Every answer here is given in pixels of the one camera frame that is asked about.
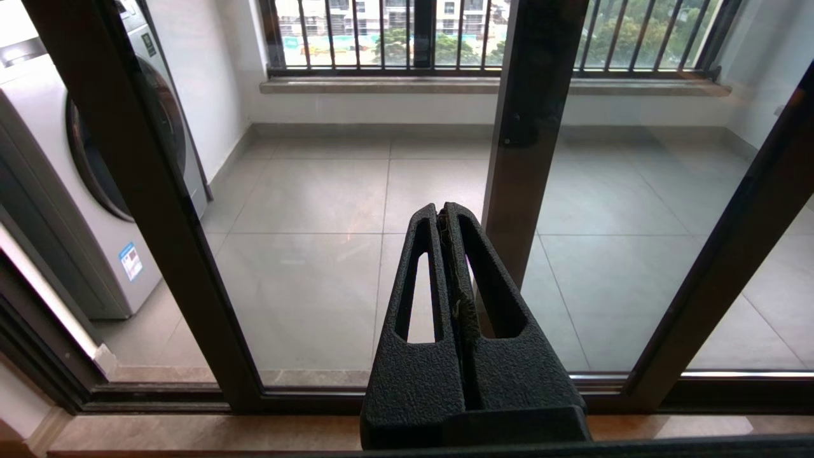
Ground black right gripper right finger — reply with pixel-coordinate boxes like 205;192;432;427
444;201;586;411

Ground stone window sill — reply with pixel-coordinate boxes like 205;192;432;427
259;76;732;97

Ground dark window frame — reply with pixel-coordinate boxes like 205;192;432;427
258;0;439;79

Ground white front-load washing machine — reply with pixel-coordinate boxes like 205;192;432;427
0;0;212;321

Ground dark framed sliding glass door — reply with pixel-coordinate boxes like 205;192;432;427
20;0;814;415

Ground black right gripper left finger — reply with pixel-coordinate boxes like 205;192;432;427
359;202;466;450

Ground black balcony railing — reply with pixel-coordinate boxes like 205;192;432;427
258;0;745;81

